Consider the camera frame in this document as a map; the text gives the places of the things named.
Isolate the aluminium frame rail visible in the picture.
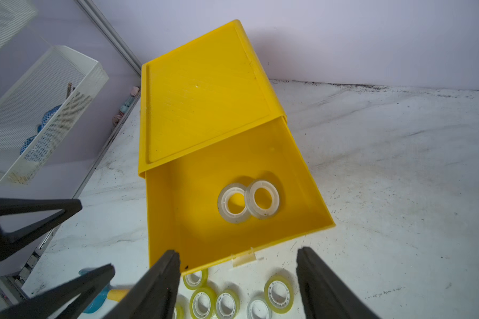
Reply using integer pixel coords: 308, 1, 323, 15
0, 0, 142, 296

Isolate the teal garden fork yellow handle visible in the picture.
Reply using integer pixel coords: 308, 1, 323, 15
83, 283, 130, 314

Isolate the white mesh two-tier shelf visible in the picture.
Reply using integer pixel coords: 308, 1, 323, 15
0, 1, 109, 185

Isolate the blue item in shelf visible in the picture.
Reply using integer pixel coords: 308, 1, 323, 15
19, 104, 65, 162

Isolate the yellow tape roll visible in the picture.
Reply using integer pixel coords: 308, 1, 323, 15
264, 275, 294, 314
215, 289, 240, 319
182, 269, 208, 291
190, 287, 216, 319
172, 303, 184, 319

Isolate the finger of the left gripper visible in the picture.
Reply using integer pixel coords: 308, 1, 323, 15
0, 264, 115, 318
0, 198, 82, 262

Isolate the clear tape roll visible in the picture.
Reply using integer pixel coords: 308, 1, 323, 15
245, 179, 281, 219
246, 296, 272, 319
217, 183, 251, 224

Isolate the yellow drawer cabinet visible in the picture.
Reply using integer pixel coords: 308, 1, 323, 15
138, 20, 335, 274

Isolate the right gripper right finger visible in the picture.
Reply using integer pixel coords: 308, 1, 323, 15
296, 247, 378, 318

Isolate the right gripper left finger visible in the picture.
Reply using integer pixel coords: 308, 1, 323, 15
105, 250, 181, 318

